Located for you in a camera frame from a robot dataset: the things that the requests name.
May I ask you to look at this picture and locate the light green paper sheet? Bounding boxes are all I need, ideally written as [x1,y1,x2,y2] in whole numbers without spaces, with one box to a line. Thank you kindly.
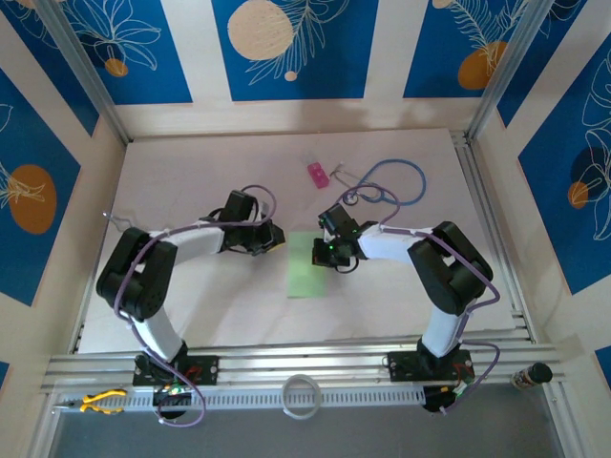
[287,231,328,301]

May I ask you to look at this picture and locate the blue stethoscope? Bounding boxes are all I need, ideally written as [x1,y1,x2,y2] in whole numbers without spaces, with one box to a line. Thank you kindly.
[331,158,428,209]

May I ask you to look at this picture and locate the small pink box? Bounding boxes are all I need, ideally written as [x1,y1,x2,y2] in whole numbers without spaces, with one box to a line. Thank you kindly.
[306,161,331,191]

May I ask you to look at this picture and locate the dark capped bottle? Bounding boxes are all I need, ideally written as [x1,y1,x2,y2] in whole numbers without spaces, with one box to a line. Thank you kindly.
[511,362,554,390]

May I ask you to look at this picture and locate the long aluminium base rail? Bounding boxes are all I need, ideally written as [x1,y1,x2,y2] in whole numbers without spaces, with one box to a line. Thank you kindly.
[40,341,564,395]

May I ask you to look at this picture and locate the bent metal wire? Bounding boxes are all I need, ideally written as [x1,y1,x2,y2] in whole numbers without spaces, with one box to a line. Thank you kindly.
[102,211,137,231]

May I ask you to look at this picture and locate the white tape ring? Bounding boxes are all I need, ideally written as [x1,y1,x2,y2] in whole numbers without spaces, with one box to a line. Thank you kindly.
[281,374,319,421]

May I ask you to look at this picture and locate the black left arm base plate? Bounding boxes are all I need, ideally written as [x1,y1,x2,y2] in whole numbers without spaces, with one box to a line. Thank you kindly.
[132,355,221,387]

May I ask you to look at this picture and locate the aluminium side rail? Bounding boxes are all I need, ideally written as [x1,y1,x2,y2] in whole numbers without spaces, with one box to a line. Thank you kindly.
[70,276,99,355]
[452,132,535,343]

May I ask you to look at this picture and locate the slotted grey cable duct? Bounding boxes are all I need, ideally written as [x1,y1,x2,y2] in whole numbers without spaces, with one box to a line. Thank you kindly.
[56,385,426,414]

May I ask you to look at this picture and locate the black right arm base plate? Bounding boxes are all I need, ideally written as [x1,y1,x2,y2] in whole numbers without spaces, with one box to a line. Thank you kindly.
[387,350,474,383]

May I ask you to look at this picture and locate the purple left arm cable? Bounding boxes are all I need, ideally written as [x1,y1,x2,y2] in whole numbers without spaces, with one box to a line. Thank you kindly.
[113,184,280,429]

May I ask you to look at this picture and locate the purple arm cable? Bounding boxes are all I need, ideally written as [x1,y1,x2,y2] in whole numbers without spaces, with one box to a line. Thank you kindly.
[113,184,280,429]
[335,184,502,417]

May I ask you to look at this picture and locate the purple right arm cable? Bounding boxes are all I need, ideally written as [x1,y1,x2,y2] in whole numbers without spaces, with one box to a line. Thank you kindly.
[335,184,502,417]

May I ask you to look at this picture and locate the aluminium frame post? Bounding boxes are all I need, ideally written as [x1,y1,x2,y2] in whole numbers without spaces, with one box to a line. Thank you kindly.
[35,0,131,144]
[466,0,555,142]

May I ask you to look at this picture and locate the yellow handled pliers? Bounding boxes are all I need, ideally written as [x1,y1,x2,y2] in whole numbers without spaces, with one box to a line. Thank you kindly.
[52,388,129,415]

